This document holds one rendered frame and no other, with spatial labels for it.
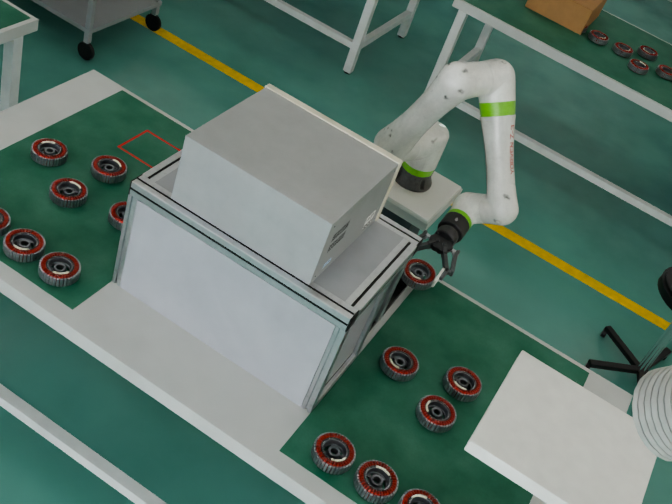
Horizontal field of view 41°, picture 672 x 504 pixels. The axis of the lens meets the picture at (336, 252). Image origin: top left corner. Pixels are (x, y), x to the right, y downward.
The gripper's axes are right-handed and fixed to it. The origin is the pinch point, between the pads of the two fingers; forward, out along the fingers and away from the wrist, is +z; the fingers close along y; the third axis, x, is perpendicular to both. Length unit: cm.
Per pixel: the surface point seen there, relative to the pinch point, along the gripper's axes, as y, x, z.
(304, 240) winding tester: 18, 54, 54
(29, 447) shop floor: 77, -63, 98
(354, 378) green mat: -4.3, 2.8, 48.2
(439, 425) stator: -31, 6, 48
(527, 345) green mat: -40.6, -9.3, -4.5
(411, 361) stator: -14.6, 2.5, 32.7
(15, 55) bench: 182, -27, -8
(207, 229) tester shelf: 42, 43, 59
